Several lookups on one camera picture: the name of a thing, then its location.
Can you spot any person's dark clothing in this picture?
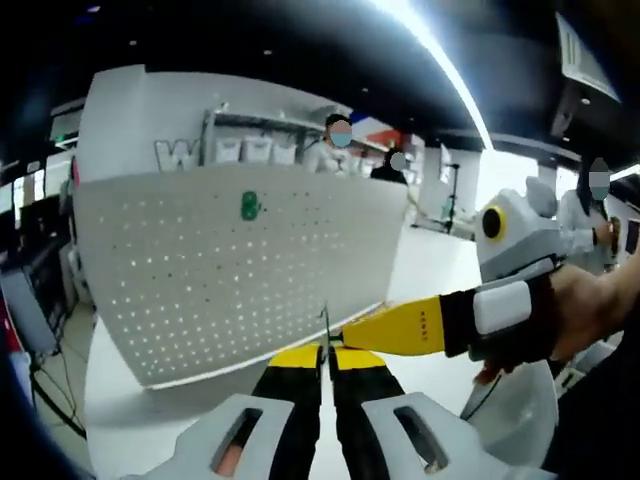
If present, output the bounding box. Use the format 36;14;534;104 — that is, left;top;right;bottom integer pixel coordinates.
543;329;640;480

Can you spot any ceiling light strip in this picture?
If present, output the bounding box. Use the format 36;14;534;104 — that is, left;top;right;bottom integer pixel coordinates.
394;0;497;151

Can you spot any ceiling air vent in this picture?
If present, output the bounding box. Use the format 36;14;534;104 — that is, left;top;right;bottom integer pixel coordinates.
554;12;624;104

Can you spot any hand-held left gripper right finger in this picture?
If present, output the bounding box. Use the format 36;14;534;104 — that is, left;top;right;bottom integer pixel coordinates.
327;345;546;480

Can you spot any metal storage shelf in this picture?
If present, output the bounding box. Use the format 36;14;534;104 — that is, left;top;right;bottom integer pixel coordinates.
202;107;351;172

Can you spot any person's right hand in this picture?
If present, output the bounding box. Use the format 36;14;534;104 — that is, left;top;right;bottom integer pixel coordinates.
469;264;609;386

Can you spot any red wall sign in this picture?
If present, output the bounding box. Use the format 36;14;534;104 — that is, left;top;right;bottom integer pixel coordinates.
363;118;416;147

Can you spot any white perforated mounting plate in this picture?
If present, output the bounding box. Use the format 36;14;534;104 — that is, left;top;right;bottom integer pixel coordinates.
73;164;409;391

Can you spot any black monitor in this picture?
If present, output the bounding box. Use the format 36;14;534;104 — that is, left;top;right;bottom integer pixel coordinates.
18;194;76;321

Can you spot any black tripod stand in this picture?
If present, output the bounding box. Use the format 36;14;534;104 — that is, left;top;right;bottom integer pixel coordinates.
438;160;464;235

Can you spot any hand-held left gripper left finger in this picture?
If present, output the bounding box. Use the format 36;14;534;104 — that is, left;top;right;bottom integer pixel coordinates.
124;344;329;480

